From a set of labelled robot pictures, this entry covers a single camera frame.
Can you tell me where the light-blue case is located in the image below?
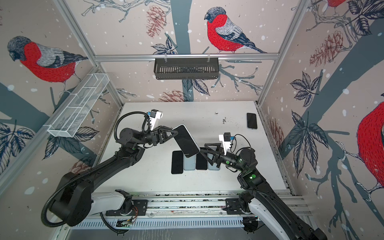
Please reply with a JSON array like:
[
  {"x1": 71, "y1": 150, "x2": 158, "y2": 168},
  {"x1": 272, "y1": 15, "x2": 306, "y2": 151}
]
[
  {"x1": 208, "y1": 163, "x2": 220, "y2": 171},
  {"x1": 183, "y1": 155, "x2": 196, "y2": 171}
]

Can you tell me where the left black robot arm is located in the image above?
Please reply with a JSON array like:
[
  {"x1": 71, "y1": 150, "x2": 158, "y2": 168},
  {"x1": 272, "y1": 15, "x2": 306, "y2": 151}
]
[{"x1": 41, "y1": 126, "x2": 178, "y2": 228}]

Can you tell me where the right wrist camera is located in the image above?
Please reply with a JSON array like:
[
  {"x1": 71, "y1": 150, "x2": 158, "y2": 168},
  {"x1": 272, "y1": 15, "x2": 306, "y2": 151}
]
[{"x1": 219, "y1": 133, "x2": 235, "y2": 155}]

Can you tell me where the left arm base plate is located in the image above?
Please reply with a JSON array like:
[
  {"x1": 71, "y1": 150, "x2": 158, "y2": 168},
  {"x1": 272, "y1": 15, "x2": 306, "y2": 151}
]
[{"x1": 105, "y1": 200, "x2": 148, "y2": 217}]

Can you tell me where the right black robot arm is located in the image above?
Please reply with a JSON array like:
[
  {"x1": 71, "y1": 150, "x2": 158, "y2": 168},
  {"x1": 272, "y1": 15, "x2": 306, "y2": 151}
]
[{"x1": 200, "y1": 144, "x2": 327, "y2": 240}]

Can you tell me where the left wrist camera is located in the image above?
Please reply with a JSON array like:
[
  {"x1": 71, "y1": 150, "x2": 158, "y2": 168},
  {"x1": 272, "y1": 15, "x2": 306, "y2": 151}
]
[{"x1": 148, "y1": 109, "x2": 163, "y2": 131}]

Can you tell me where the black corrugated cable hose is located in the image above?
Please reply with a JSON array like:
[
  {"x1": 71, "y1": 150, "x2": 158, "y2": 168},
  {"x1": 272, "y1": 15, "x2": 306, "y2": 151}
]
[{"x1": 40, "y1": 111, "x2": 151, "y2": 235}]

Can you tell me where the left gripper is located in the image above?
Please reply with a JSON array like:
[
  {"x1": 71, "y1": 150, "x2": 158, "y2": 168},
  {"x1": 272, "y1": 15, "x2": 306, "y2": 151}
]
[{"x1": 135, "y1": 127, "x2": 178, "y2": 149}]

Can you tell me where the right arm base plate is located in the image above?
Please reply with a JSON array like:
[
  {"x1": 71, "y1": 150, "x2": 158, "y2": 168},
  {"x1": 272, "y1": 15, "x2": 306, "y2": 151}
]
[{"x1": 223, "y1": 199, "x2": 253, "y2": 215}]

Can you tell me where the white wire mesh basket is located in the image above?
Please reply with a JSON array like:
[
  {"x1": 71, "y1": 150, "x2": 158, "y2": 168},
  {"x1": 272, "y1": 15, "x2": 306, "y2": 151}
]
[{"x1": 48, "y1": 73, "x2": 110, "y2": 138}]

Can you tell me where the black phone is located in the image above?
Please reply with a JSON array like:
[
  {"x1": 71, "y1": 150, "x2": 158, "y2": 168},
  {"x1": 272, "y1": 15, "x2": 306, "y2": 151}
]
[
  {"x1": 173, "y1": 125, "x2": 201, "y2": 158},
  {"x1": 196, "y1": 153, "x2": 208, "y2": 171},
  {"x1": 247, "y1": 113, "x2": 258, "y2": 130}
]

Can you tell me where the black hanging basket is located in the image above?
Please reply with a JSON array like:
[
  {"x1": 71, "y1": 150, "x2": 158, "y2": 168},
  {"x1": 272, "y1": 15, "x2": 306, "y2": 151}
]
[{"x1": 154, "y1": 58, "x2": 220, "y2": 80}]

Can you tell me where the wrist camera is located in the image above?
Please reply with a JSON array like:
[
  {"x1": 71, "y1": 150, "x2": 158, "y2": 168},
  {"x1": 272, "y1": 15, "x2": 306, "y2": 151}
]
[
  {"x1": 148, "y1": 109, "x2": 163, "y2": 131},
  {"x1": 219, "y1": 133, "x2": 235, "y2": 155}
]

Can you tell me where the aluminium mounting rail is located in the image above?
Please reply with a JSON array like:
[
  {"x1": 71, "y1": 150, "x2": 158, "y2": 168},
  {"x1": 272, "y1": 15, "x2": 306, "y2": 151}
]
[{"x1": 61, "y1": 191, "x2": 311, "y2": 220}]

